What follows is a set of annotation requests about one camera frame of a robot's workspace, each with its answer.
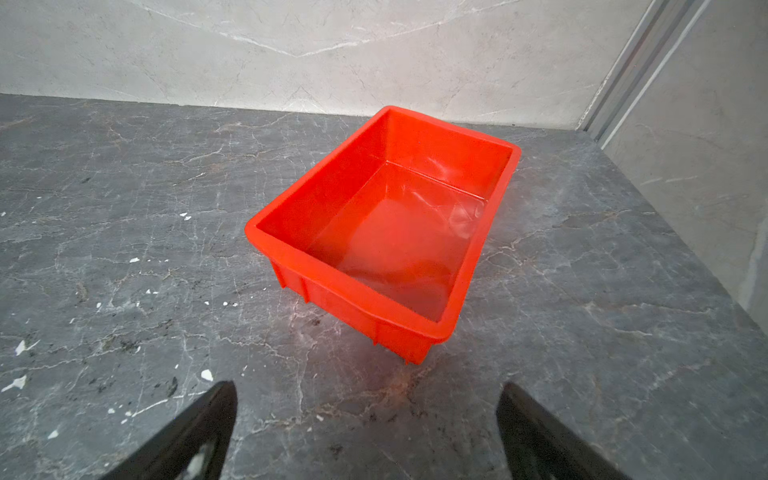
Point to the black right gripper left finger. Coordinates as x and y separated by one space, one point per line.
194 445

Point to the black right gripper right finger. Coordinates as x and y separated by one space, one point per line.
538 446

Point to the red plastic bin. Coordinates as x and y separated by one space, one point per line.
386 231

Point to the aluminium corner frame post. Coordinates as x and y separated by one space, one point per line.
658 34

